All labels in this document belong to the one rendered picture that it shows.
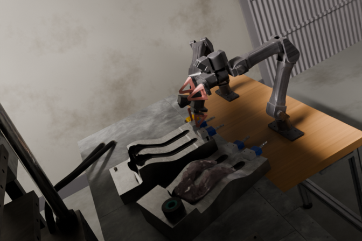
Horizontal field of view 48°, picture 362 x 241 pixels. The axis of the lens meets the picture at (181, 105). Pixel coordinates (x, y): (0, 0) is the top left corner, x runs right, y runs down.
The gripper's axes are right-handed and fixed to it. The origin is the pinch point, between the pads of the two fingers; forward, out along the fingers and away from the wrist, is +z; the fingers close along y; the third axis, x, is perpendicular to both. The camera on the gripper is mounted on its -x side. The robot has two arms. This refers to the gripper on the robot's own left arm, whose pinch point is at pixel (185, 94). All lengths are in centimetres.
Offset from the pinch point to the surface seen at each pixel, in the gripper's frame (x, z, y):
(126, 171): 33, 35, -26
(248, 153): 31.8, -12.2, 12.9
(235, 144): 31.8, -11.5, 2.7
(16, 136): -10, 68, -20
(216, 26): 41, -94, -186
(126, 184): 33, 38, -15
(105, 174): 39, 46, -44
